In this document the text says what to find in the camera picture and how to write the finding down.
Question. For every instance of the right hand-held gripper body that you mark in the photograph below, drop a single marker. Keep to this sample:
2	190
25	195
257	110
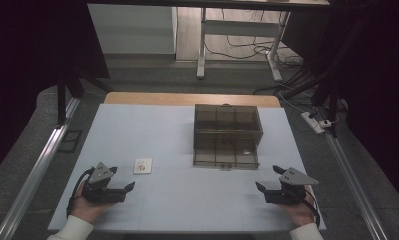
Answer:
288	190

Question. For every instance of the aluminium rail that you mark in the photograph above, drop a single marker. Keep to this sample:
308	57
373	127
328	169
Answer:
353	183
37	166

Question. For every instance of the small white card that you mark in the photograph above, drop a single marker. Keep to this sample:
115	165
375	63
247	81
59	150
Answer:
143	166

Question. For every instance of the person's right hand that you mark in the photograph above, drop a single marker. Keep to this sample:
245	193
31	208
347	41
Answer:
298	211

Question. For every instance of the smoky transparent drawer box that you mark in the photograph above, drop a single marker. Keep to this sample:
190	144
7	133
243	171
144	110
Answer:
227	133

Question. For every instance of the white desk frame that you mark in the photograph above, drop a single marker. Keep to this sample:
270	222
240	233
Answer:
240	28

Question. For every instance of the person's left hand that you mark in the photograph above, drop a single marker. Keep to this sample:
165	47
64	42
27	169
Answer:
87	210

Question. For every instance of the black stand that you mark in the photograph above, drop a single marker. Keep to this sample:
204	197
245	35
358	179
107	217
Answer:
330	96
63	96

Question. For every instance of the black curtain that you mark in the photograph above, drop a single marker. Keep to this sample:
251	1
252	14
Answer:
27	66
377	83

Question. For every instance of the white plug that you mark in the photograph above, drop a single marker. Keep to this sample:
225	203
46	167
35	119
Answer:
326	123

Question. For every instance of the white table mat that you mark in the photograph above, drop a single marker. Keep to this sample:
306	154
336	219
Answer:
173	200

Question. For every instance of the white cabinet panel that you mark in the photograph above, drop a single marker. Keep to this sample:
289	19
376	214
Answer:
130	28

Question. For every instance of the white power strip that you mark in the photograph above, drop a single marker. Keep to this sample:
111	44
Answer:
312	121

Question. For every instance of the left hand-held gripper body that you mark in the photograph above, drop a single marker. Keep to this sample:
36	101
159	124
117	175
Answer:
102	193

